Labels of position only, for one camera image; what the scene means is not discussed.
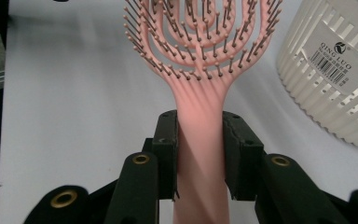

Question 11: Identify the pink hairbrush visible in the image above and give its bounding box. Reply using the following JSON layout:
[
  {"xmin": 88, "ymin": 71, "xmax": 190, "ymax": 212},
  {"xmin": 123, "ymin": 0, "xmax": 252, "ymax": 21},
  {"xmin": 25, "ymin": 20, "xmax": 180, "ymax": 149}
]
[{"xmin": 122, "ymin": 0, "xmax": 284, "ymax": 224}]

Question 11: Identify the white table cover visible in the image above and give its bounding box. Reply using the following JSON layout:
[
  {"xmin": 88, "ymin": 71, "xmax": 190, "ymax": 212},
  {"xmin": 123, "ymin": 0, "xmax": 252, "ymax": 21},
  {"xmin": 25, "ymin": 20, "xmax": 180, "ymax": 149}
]
[{"xmin": 0, "ymin": 0, "xmax": 358, "ymax": 224}]

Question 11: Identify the white plastic basket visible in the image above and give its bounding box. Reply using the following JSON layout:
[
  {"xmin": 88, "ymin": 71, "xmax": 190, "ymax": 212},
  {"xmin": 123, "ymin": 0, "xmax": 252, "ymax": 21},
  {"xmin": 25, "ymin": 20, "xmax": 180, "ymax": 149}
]
[{"xmin": 275, "ymin": 0, "xmax": 358, "ymax": 152}]

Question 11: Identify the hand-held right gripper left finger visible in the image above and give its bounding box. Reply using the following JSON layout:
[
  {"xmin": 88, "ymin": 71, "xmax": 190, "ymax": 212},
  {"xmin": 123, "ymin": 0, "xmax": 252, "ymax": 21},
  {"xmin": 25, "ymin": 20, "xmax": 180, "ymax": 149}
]
[{"xmin": 150, "ymin": 109, "xmax": 180, "ymax": 202}]

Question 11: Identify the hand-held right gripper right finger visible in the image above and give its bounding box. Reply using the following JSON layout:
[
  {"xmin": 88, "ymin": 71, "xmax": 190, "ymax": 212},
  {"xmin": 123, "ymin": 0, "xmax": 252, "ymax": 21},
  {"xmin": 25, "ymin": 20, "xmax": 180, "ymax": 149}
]
[{"xmin": 222, "ymin": 110, "xmax": 266, "ymax": 203}]

